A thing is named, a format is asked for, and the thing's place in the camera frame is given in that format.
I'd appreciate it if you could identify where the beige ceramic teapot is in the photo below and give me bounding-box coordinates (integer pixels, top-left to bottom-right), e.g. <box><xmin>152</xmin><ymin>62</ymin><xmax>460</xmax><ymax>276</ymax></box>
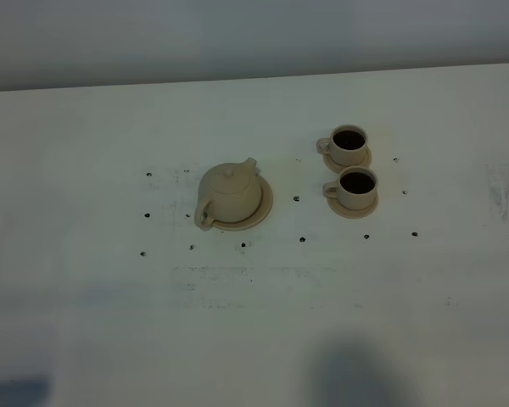
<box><xmin>193</xmin><ymin>158</ymin><xmax>262</xmax><ymax>229</ymax></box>

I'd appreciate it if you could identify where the large beige teapot saucer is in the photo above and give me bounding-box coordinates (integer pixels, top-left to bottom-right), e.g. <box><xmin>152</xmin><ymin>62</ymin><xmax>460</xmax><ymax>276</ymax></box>
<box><xmin>195</xmin><ymin>176</ymin><xmax>273</xmax><ymax>231</ymax></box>

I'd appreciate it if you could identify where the near beige cup saucer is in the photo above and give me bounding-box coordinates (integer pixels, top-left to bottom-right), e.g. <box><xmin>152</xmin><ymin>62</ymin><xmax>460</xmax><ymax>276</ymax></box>
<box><xmin>327</xmin><ymin>194</ymin><xmax>378</xmax><ymax>219</ymax></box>

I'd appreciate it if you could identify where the beige cup saucer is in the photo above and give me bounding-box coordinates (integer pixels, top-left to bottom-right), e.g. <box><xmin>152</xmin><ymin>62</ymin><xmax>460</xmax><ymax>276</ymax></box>
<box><xmin>327</xmin><ymin>194</ymin><xmax>378</xmax><ymax>219</ymax></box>
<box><xmin>323</xmin><ymin>148</ymin><xmax>372</xmax><ymax>173</ymax></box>

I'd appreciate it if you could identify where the far beige cup saucer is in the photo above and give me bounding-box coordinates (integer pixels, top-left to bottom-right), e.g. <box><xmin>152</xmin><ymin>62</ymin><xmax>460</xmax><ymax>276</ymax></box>
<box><xmin>323</xmin><ymin>148</ymin><xmax>372</xmax><ymax>173</ymax></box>

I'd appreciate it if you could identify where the near beige teacup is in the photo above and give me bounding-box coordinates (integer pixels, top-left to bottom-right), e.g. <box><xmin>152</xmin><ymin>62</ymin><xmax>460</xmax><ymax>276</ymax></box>
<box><xmin>322</xmin><ymin>166</ymin><xmax>378</xmax><ymax>209</ymax></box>

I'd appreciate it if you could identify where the beige teacup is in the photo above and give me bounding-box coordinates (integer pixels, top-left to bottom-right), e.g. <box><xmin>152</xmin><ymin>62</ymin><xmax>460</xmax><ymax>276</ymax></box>
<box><xmin>322</xmin><ymin>166</ymin><xmax>378</xmax><ymax>209</ymax></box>
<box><xmin>316</xmin><ymin>125</ymin><xmax>369</xmax><ymax>167</ymax></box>

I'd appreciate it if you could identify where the far beige teacup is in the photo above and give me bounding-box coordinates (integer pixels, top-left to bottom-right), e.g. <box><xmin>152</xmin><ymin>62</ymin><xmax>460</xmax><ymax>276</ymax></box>
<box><xmin>316</xmin><ymin>125</ymin><xmax>369</xmax><ymax>167</ymax></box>

